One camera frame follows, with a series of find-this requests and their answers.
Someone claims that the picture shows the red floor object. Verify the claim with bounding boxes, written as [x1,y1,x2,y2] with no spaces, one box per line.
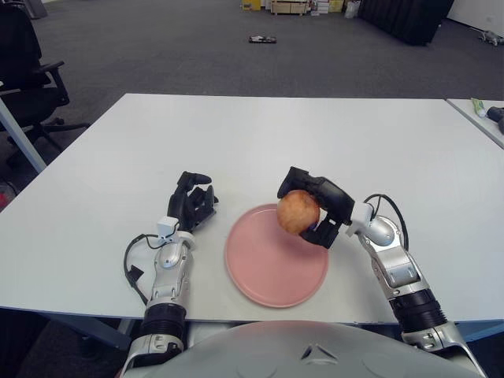
[0,182,19,212]

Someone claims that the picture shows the grey floor object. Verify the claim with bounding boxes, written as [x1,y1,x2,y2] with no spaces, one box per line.
[478,30,504,46]

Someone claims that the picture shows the wooden crate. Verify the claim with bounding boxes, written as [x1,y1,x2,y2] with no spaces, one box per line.
[270,0,312,17]

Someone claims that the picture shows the pink round plate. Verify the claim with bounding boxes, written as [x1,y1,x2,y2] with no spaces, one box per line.
[224,202,330,309]

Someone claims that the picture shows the grey robot torso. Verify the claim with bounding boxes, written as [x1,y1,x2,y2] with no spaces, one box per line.
[117,319,487,378]

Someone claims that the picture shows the dark table crossbeam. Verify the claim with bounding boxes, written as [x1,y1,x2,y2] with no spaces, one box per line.
[39,310,133,351]

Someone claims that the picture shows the orange-red apple with sticker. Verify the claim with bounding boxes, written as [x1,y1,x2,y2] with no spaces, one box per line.
[276,189,321,235]

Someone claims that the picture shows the green and white tube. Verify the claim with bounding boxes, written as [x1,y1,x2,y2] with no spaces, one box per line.
[470,97,489,118]

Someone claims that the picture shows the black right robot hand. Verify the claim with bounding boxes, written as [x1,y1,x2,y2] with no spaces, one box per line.
[276,165,357,250]

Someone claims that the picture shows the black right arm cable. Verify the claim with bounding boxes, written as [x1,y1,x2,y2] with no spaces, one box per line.
[364,193,410,253]

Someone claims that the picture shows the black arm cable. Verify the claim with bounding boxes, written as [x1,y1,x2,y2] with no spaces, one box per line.
[364,193,410,253]
[124,234,163,306]

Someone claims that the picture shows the stacked cardboard boxes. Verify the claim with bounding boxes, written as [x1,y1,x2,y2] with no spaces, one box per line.
[313,0,346,17]

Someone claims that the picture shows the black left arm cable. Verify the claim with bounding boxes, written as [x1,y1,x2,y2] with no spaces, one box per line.
[124,234,163,306]

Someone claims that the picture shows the black fabric partition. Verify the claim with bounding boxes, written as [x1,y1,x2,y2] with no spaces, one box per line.
[357,0,456,47]

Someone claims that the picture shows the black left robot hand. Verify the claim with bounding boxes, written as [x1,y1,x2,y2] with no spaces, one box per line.
[167,171,221,233]

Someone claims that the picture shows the grey-blue table leg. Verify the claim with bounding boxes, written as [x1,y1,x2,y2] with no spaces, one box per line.
[0,93,48,175]

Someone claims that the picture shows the black office chair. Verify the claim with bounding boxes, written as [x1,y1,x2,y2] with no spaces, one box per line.
[0,4,91,166]

